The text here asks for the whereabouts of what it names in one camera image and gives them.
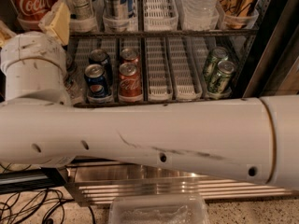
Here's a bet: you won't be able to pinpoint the clear water bottle top shelf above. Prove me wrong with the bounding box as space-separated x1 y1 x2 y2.
179 0 221 19

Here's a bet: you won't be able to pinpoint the front red coke can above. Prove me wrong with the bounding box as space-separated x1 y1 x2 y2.
119 63 142 98

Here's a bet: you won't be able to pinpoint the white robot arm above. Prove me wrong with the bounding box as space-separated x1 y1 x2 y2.
0 32 299 189

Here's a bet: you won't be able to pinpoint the rear dark pepsi can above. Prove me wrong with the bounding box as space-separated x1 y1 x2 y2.
89 49 113 85

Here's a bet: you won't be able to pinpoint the rear red coke can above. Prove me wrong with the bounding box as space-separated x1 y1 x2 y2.
120 48 140 66

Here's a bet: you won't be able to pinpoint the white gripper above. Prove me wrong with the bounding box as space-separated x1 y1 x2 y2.
0 0 71 105

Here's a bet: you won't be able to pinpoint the clear plastic bin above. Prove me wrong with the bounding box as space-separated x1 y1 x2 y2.
108 194 210 224

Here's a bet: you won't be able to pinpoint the front water bottle middle shelf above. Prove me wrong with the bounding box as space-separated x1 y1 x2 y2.
64 76 84 105

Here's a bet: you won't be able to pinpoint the stainless steel fridge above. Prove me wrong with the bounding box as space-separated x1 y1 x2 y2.
0 0 299 205

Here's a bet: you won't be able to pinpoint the red coke can top shelf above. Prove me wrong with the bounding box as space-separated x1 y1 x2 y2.
12 0 58 31

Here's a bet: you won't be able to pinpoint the silver blue can top shelf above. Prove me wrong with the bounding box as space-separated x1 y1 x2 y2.
104 0 134 20

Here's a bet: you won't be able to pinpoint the rear green can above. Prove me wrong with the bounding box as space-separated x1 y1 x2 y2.
203 47 229 82

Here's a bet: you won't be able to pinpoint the empty white tray middle left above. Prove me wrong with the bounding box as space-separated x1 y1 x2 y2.
145 37 173 102

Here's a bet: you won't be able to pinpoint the black floor cables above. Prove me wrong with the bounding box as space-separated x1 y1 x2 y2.
0 161 96 224

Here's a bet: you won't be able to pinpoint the front blue pepsi can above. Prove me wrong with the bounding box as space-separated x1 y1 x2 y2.
84 63 110 98

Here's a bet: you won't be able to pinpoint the empty white shelf tray top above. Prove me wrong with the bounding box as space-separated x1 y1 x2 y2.
143 0 178 32

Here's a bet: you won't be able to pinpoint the empty white tray middle right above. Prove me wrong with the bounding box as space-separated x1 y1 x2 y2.
167 37 202 101

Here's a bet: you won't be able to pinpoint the green white can top shelf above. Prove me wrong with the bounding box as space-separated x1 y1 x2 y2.
70 0 93 21

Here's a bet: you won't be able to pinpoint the front green can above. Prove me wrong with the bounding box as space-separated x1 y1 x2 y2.
207 61 235 93

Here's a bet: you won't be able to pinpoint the glass fridge door right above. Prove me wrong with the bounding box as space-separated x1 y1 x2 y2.
238 0 299 98

